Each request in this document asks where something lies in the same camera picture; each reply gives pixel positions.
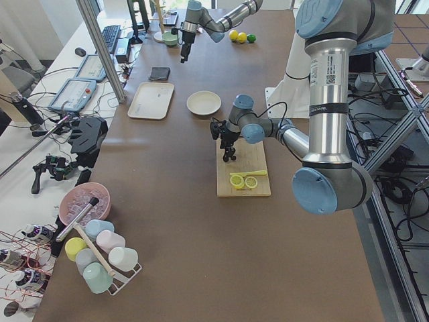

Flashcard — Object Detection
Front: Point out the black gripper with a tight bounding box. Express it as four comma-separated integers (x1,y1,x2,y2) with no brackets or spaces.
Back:
180,30,195,63
220,129,240,162

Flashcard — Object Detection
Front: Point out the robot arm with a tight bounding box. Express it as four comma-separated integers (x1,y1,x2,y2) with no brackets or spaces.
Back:
210,1,395,215
180,0,263,63

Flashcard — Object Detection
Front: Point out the cream rabbit tray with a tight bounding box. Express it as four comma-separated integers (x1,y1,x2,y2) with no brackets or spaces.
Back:
127,82,174,120

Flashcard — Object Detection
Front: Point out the green bowl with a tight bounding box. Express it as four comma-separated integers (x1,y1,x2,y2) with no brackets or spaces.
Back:
162,32,178,46

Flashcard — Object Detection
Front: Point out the wooden cutting board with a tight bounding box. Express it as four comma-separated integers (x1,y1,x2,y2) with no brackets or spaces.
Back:
216,138,271,197

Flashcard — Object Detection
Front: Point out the wooden stand with base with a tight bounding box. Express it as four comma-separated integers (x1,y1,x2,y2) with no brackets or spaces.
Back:
150,0,165,43

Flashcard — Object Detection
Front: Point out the yellow plastic knife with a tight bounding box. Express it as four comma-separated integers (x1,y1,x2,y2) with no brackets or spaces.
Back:
229,170,267,177

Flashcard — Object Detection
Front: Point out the lemon slice lower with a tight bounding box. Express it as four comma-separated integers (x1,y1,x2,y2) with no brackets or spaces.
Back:
244,176,258,189

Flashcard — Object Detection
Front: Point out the whole lemon upper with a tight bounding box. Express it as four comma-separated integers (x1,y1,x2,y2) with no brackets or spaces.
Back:
229,30,239,42

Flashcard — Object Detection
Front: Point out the whole lemon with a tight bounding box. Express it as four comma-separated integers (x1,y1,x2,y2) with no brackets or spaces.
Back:
229,30,239,42
236,32,247,44

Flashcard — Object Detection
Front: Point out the grey folded cloth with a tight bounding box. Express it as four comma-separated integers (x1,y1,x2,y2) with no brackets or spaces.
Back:
149,66,170,81

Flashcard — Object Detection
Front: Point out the whole lemon lower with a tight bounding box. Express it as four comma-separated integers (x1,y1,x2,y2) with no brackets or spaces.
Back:
236,32,247,44

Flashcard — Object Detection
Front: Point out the cream round plate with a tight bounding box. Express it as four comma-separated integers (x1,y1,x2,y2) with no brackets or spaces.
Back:
186,91,221,116

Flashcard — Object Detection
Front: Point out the green lime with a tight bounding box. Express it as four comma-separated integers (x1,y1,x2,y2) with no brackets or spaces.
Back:
247,34,257,44

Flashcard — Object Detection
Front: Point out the black keyboard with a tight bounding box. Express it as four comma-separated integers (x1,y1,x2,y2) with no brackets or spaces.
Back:
102,25,121,54

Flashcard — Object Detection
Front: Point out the teach pendant far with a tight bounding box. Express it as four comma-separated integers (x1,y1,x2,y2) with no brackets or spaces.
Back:
75,54,107,83

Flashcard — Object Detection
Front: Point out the teach pendant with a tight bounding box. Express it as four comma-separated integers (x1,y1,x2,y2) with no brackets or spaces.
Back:
48,78,97,113
75,54,107,83

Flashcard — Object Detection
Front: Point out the black computer mouse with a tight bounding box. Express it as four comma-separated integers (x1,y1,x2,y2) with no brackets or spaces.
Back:
74,47,86,57

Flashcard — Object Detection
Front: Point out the teach pendant near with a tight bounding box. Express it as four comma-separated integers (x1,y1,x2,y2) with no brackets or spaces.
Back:
48,78,97,113

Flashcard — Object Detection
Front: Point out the black plastic stand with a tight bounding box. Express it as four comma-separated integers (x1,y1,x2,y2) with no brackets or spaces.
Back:
68,117,108,168

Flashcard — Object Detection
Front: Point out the steel muddler black tip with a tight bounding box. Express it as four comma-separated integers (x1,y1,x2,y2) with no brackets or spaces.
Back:
56,197,99,243

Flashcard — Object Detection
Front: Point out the pink cup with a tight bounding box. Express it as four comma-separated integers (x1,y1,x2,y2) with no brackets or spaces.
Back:
96,229,126,254

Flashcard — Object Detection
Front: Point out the light blue cup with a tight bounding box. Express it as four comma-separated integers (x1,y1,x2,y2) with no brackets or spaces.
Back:
84,219,115,242

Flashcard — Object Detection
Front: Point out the pink bowl with ice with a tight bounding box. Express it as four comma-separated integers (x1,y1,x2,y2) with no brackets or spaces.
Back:
59,182,111,226

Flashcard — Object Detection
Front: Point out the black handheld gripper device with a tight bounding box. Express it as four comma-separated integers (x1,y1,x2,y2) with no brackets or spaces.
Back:
32,154,78,194

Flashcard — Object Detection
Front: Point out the grey cup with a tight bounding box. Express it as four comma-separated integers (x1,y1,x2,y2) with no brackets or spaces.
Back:
75,248,99,276

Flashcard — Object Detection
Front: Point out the mint white cup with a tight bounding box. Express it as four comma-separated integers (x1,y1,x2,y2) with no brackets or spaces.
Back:
83,262,113,294

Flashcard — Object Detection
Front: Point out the yellow cup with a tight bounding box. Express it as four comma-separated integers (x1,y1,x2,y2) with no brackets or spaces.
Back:
65,237,88,262

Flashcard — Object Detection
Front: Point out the tea bottle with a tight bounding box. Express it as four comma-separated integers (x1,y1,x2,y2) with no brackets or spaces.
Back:
1,249,39,270
21,224,54,244
12,268,50,292

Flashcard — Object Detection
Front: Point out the tea bottle lower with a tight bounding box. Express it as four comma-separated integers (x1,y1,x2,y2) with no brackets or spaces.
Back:
12,268,50,292

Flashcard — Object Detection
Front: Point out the tea bottle middle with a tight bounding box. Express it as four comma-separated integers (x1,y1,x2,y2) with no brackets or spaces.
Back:
1,249,39,270

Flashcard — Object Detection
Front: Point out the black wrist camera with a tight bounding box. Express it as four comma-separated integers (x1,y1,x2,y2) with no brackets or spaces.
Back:
209,117,227,140

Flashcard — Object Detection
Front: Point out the aluminium frame post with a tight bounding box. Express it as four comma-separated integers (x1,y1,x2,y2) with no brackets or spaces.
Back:
76,0,125,103

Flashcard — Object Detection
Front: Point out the white wire cup rack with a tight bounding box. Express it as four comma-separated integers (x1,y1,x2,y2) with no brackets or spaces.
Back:
107,263,143,296

